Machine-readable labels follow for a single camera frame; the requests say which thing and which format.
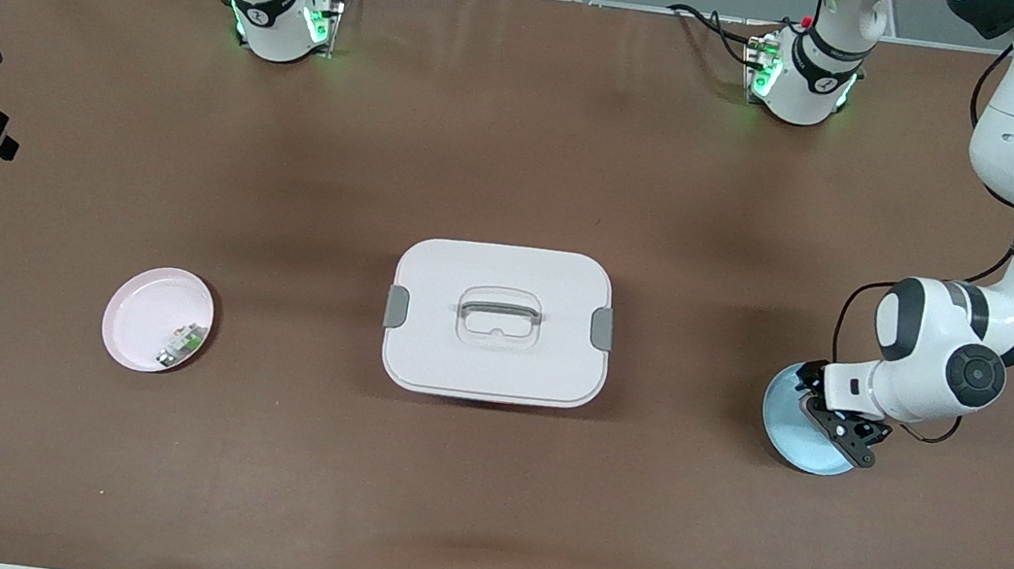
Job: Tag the white lidded storage box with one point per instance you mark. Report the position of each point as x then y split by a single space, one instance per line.
494 361

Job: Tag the light blue round plate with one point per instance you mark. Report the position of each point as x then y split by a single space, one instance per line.
791 430

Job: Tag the brown table mat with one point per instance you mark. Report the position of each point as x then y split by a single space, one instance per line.
480 487

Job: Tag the green white switch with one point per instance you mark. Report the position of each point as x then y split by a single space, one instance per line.
184 342

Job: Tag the pink round plate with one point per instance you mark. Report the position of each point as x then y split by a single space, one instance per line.
145 315

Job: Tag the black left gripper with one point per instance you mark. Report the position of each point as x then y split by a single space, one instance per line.
812 376

